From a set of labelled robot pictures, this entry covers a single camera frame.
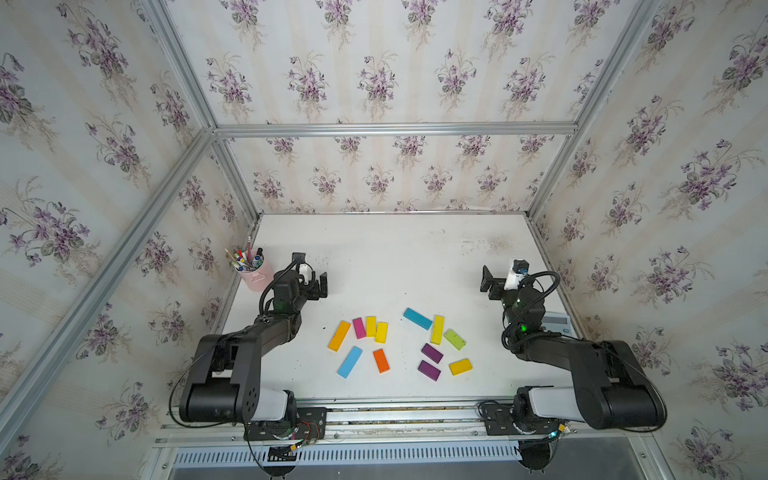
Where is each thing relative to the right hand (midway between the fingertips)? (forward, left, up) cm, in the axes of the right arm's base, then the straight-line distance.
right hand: (507, 269), depth 87 cm
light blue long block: (-24, +46, -14) cm, 54 cm away
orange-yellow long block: (-16, +50, -13) cm, 54 cm away
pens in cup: (+3, +80, -2) cm, 81 cm away
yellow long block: (-13, +20, -14) cm, 28 cm away
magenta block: (-14, +44, -13) cm, 48 cm away
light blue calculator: (-11, -15, -11) cm, 22 cm away
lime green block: (-16, +15, -14) cm, 26 cm away
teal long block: (-9, +27, -14) cm, 31 cm away
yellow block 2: (-15, +37, -13) cm, 42 cm away
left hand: (0, +60, -4) cm, 60 cm away
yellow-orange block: (-24, +15, -13) cm, 31 cm away
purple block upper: (-21, +23, -13) cm, 33 cm away
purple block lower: (-25, +24, -13) cm, 38 cm away
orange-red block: (-23, +37, -13) cm, 46 cm away
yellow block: (-13, +41, -13) cm, 45 cm away
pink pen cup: (-3, +76, -4) cm, 76 cm away
